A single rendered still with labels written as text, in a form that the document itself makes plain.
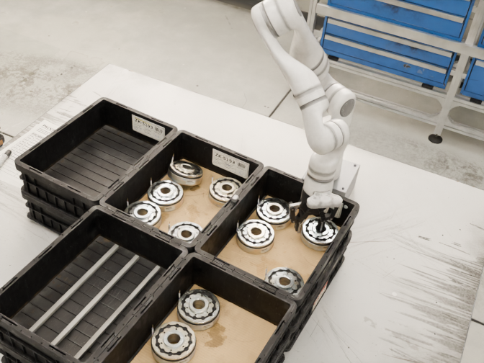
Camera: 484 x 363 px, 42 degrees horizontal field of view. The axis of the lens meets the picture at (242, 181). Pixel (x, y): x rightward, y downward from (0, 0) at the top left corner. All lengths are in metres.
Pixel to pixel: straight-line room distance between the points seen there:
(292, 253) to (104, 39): 2.84
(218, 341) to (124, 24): 3.22
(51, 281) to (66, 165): 0.45
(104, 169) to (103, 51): 2.27
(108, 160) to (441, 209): 1.09
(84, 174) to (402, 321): 1.01
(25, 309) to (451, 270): 1.21
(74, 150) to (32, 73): 1.99
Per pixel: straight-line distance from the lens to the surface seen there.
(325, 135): 1.48
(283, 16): 1.51
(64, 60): 4.10
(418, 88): 3.55
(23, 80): 3.94
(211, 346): 1.52
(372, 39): 3.51
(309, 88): 1.50
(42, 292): 1.65
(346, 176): 2.05
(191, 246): 1.58
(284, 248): 1.73
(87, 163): 1.98
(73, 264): 1.69
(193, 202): 1.83
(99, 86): 2.55
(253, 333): 1.55
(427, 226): 2.10
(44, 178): 1.80
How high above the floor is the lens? 2.10
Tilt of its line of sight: 42 degrees down
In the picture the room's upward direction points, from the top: 6 degrees clockwise
